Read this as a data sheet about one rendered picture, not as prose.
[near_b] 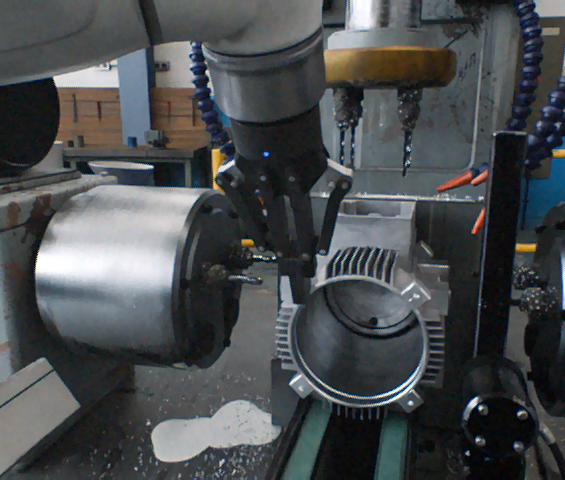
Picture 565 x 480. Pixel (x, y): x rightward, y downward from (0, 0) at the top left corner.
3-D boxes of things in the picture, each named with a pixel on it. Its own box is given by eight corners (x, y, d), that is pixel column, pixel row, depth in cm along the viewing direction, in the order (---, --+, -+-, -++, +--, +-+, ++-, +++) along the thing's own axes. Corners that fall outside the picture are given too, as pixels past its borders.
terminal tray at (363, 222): (340, 247, 81) (341, 198, 80) (415, 252, 79) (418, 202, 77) (324, 270, 70) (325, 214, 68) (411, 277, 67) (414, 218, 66)
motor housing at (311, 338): (311, 342, 86) (312, 221, 81) (439, 356, 81) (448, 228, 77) (274, 409, 67) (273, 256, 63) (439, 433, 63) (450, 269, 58)
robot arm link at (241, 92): (221, 7, 46) (234, 76, 50) (183, 59, 39) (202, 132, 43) (332, 2, 44) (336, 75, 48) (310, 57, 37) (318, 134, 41)
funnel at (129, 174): (109, 218, 237) (103, 158, 230) (164, 219, 235) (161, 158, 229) (83, 231, 212) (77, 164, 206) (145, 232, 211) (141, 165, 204)
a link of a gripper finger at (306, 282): (298, 239, 58) (305, 239, 58) (305, 285, 63) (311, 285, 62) (292, 259, 56) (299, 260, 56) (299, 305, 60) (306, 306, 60)
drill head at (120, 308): (70, 313, 100) (55, 171, 94) (268, 332, 91) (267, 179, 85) (-46, 379, 76) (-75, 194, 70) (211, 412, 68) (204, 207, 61)
